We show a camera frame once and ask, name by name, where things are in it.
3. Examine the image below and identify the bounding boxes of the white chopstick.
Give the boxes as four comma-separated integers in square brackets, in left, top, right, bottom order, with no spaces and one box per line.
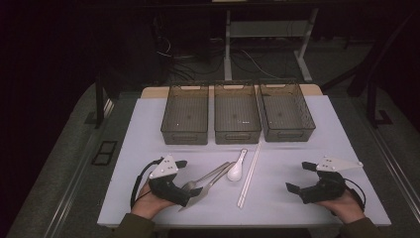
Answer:
[239,142,263,209]
[237,142,262,208]

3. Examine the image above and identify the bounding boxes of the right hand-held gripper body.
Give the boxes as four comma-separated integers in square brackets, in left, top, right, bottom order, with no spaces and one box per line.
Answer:
[297,155,365,205]

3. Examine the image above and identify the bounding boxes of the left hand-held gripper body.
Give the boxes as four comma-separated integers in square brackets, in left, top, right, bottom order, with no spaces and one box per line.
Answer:
[148,154,192,208]

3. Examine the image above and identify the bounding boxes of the black metal stand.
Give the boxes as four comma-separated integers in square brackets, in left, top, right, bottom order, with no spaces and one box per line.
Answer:
[83,73,115,130]
[366,78,394,129]

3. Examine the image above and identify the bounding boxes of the tangle of black cables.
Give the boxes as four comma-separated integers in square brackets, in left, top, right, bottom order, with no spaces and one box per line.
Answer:
[153,18,226,82]

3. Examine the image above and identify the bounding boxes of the tinted plastic bin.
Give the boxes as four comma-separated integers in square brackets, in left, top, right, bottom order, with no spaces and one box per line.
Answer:
[160,83,210,146]
[258,81,317,143]
[213,82,263,145]

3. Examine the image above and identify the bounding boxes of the white floor cable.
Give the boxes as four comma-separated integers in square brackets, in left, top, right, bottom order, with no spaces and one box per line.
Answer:
[240,49,283,80]

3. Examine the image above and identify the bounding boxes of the metal tongs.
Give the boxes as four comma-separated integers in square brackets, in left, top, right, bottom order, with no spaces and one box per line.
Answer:
[177,161,237,213]

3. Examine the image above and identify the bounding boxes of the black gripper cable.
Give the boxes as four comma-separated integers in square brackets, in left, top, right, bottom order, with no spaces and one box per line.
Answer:
[343,178,368,213]
[130,157,165,210]

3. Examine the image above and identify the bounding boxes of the white ceramic spoon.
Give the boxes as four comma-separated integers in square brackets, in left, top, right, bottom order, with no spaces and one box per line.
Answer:
[227,148,249,182]

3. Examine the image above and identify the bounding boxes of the person's left hand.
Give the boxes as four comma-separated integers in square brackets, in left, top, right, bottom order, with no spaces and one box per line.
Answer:
[130,182,176,221]

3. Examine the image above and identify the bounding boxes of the metal floor rail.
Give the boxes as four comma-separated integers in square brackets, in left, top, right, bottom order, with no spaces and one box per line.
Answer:
[43,98,115,238]
[369,127,420,216]

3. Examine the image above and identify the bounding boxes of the person's right hand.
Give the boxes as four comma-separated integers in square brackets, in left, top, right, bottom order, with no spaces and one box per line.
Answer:
[315,190,367,225]

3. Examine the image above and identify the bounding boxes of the white desk frame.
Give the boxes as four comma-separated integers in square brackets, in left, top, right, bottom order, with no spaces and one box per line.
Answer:
[223,8,320,83]

